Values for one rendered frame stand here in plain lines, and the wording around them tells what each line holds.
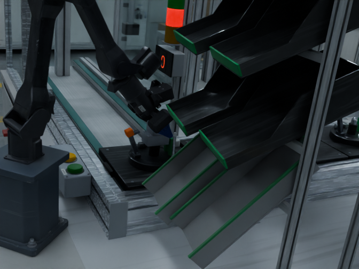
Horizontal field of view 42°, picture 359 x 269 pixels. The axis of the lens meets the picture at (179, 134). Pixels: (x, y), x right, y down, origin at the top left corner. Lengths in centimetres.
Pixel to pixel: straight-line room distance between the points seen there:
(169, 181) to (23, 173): 32
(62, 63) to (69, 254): 128
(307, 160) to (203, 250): 24
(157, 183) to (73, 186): 25
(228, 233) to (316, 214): 59
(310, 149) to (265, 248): 46
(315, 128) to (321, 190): 70
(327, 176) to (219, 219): 62
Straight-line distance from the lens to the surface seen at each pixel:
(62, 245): 115
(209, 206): 97
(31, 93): 102
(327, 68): 77
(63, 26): 222
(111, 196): 113
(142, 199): 114
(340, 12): 75
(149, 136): 124
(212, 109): 97
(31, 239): 111
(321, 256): 124
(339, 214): 144
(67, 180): 122
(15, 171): 103
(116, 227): 115
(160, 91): 121
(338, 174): 151
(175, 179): 107
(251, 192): 92
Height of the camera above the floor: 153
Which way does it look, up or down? 22 degrees down
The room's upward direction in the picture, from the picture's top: 6 degrees clockwise
